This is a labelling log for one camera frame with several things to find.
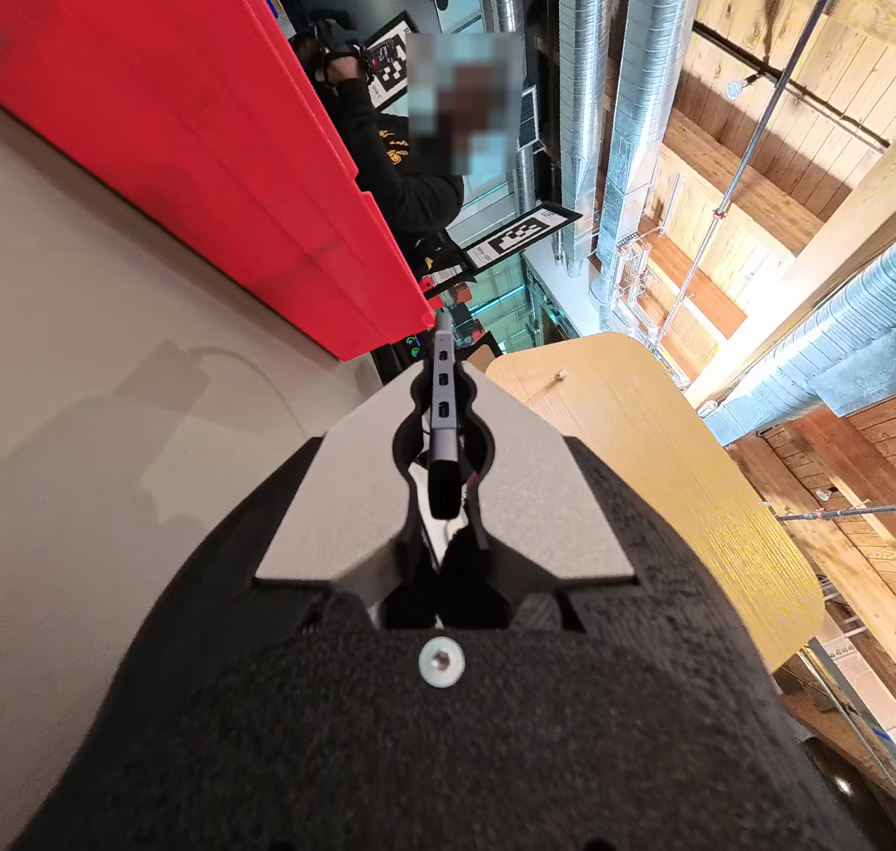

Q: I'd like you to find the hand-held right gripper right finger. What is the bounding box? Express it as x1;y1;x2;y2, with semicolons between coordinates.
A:
441;361;637;631

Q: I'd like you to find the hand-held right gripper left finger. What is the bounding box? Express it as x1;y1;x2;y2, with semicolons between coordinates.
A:
255;361;438;631

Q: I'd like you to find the grey usb hub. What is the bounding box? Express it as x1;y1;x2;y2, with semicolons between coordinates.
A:
419;310;469;521

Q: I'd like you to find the red storage bin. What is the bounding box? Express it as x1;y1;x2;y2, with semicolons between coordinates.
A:
0;0;436;363

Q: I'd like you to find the wooden stand tabletop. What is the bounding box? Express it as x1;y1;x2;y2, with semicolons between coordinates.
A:
483;333;827;675

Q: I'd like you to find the black device with display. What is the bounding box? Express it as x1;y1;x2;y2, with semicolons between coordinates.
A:
371;331;505;384

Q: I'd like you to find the large silver ventilation duct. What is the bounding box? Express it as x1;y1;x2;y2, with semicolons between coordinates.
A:
700;245;896;446

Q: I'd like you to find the wide silver ventilation duct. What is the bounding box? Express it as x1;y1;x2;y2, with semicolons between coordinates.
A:
595;0;702;306

